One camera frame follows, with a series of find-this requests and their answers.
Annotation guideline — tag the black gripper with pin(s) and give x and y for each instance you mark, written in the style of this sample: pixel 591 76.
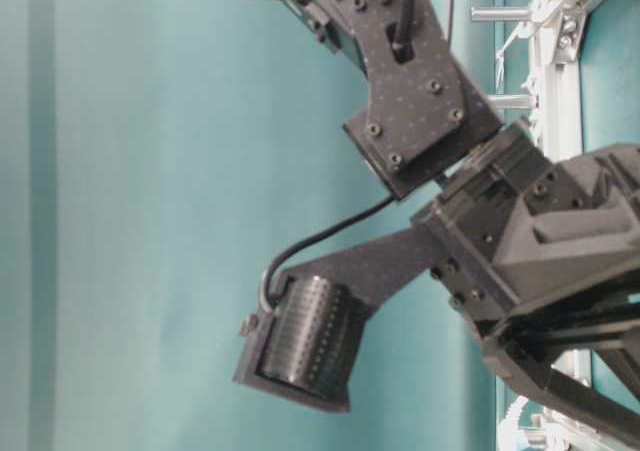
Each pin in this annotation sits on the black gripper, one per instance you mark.
pixel 542 258

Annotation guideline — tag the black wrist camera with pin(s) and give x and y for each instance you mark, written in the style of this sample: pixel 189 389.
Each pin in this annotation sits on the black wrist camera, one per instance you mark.
pixel 304 350

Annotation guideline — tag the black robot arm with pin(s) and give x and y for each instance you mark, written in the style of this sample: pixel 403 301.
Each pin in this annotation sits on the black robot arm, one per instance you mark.
pixel 424 119

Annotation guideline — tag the metal cylinder peg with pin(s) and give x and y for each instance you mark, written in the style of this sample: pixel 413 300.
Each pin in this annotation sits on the metal cylinder peg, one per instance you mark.
pixel 500 13
pixel 513 102

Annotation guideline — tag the aluminium extrusion frame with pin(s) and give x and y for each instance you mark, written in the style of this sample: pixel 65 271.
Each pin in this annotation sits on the aluminium extrusion frame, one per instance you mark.
pixel 541 57

